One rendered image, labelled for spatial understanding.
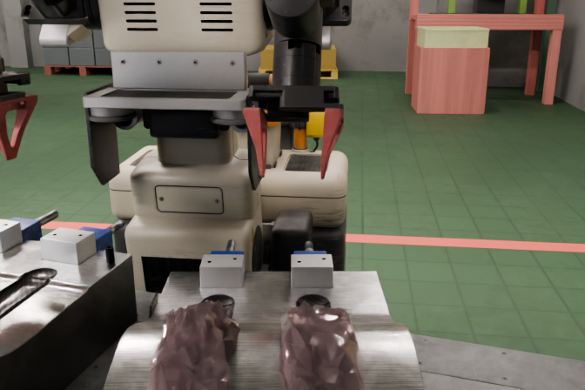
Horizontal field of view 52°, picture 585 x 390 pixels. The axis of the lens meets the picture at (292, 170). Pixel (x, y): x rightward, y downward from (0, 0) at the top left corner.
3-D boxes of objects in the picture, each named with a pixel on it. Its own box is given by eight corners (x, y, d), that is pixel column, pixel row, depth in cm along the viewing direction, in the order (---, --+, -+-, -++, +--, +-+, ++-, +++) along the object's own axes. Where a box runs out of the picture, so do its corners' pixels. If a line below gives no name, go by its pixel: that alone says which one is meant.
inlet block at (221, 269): (214, 260, 84) (212, 225, 83) (250, 260, 84) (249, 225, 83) (201, 307, 72) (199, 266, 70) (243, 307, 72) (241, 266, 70)
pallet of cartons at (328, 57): (339, 72, 919) (339, 44, 907) (337, 80, 837) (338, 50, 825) (262, 70, 931) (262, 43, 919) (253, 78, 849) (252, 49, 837)
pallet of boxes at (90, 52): (140, 69, 952) (135, -8, 918) (121, 76, 877) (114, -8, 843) (70, 68, 964) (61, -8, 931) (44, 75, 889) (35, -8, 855)
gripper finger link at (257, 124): (303, 173, 65) (305, 90, 66) (238, 171, 66) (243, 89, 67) (306, 182, 72) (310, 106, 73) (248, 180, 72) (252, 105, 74)
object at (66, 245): (109, 238, 83) (105, 202, 82) (140, 243, 82) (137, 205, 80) (44, 279, 71) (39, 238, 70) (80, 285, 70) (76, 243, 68)
